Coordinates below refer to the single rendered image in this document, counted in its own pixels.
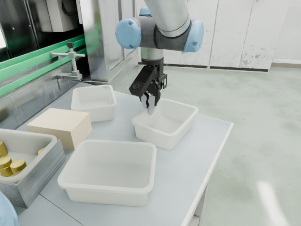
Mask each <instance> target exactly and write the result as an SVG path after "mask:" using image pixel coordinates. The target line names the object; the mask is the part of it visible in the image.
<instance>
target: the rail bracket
mask: <svg viewBox="0 0 301 226"><path fill-rule="evenodd" d="M73 46H74V43H73V42H68V43H67V47H69V50H70V52H68V53H56V52H54V51H50V52H49V53H50V57H54V56H55V55H57V56H69V58H71V60H72V65H73V71H72V73H60V74H58V75H57V77H58V79H57V80H58V84H59V88H60V90H61V89H62V88H64V87H65V86H66V85H65V79H68V80H79V79H81V78H82V74H80V73H79V70H77V67H76V62H75V58H76V57H85V54H76V52H74V51H73Z"/></svg>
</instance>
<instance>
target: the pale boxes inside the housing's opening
mask: <svg viewBox="0 0 301 226"><path fill-rule="evenodd" d="M62 1H63V4H64V7H65V9H66V11H67V12H69V13H70V12H73V11H74V10H75V7H74V2H73V0H46V3H47V8H48V12H49V16H50V20H51V25H52V30H53V32H65V31H69V30H73V29H77V28H78V26H77V19H76V14H74V15H72V16H69V15H66V14H65V13H64V11H63V9H62V3H61V2H62ZM76 3H77V11H78V17H79V23H80V24H82V16H81V10H80V4H79V0H76Z"/></svg>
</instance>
